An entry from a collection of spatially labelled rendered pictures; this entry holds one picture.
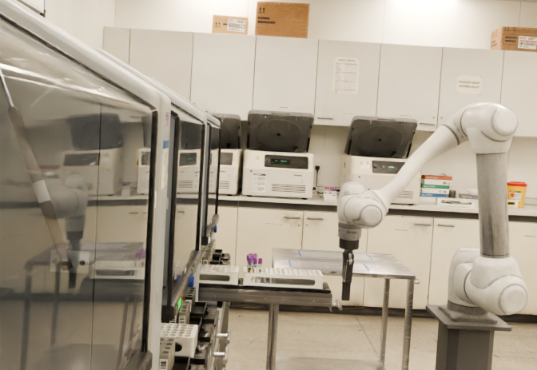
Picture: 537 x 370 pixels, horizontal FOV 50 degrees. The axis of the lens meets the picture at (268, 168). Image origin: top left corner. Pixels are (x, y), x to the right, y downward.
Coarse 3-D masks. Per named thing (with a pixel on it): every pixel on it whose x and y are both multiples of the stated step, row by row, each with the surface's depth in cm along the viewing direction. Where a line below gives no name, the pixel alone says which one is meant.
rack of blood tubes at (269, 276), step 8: (256, 272) 213; (264, 272) 213; (272, 272) 215; (280, 272) 215; (288, 272) 217; (296, 272) 217; (304, 272) 217; (312, 272) 219; (320, 272) 219; (248, 280) 211; (256, 280) 215; (264, 280) 215; (272, 280) 217; (280, 280) 221; (288, 280) 221; (296, 280) 221; (304, 280) 221; (312, 280) 222; (320, 280) 212; (320, 288) 212
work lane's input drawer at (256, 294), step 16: (208, 288) 209; (224, 288) 210; (240, 288) 211; (256, 288) 211; (272, 288) 211; (288, 288) 211; (304, 288) 211; (304, 304) 210; (320, 304) 211; (336, 304) 217
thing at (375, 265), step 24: (288, 264) 250; (312, 264) 253; (336, 264) 256; (360, 264) 259; (384, 264) 261; (384, 288) 285; (408, 288) 242; (384, 312) 286; (408, 312) 243; (384, 336) 286; (408, 336) 244; (288, 360) 281; (312, 360) 282; (336, 360) 284; (360, 360) 286; (384, 360) 287; (408, 360) 244
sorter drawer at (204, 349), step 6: (198, 342) 151; (204, 342) 151; (198, 348) 144; (204, 348) 146; (210, 348) 149; (198, 354) 142; (204, 354) 143; (210, 354) 150; (192, 360) 140; (198, 360) 140; (204, 360) 140; (210, 360) 152; (204, 366) 139
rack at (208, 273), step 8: (200, 272) 211; (208, 272) 211; (216, 272) 211; (224, 272) 211; (232, 272) 211; (200, 280) 211; (208, 280) 211; (216, 280) 211; (224, 280) 220; (232, 280) 211
